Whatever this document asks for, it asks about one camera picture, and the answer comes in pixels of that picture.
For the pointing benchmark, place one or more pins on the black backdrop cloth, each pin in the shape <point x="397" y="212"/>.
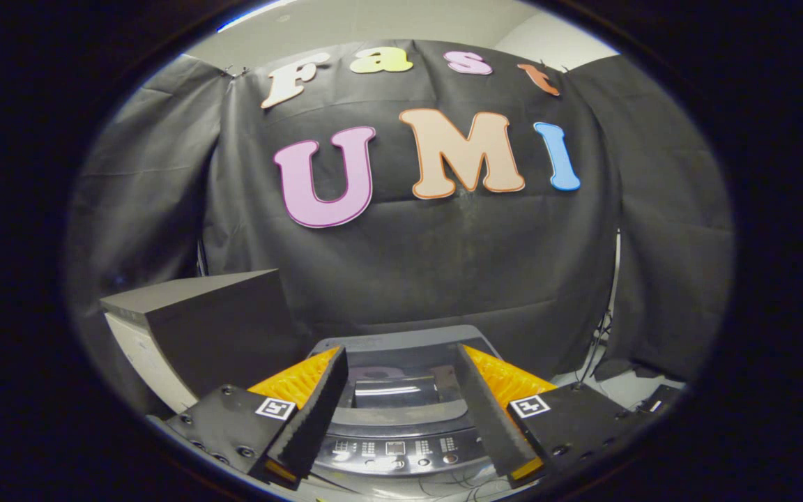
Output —
<point x="408" y="265"/>

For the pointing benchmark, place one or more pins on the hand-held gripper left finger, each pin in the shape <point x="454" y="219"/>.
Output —
<point x="318" y="425"/>

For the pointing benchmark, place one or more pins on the grey and beige cabinet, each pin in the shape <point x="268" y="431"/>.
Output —
<point x="220" y="328"/>

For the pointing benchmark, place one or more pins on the black box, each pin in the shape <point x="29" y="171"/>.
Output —
<point x="659" y="401"/>

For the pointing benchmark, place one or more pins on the grey washing machine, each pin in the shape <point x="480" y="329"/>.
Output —
<point x="401" y="457"/>

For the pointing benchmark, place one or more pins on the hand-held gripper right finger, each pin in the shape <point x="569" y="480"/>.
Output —
<point x="492" y="418"/>

